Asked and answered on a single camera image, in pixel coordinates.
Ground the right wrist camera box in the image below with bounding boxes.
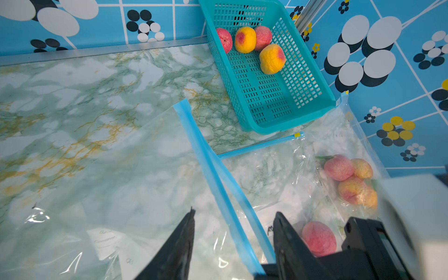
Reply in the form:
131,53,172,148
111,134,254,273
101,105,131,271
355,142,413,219
374,174,448,280

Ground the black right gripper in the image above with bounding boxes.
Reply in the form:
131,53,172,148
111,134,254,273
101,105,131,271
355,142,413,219
255,217,412,280

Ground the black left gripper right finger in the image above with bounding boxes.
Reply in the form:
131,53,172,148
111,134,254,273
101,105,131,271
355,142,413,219
273,212,334,280

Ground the orange red peach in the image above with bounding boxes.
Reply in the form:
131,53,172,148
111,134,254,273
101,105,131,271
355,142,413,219
259,44,286,75

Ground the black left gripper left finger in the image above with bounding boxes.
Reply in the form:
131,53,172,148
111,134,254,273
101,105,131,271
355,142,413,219
136,209,196,280

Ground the teal plastic basket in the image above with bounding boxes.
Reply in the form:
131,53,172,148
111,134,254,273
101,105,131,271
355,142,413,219
200,1,336,134

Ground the clear zip-top bag blue zipper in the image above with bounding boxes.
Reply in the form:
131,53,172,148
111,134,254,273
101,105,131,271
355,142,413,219
219,92,387,223

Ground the red yellow peach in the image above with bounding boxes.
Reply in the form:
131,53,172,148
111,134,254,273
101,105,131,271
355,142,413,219
338,176,370,205

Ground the yellow peach in basket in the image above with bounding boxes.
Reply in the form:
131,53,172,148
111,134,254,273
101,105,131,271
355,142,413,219
234,26,257,54

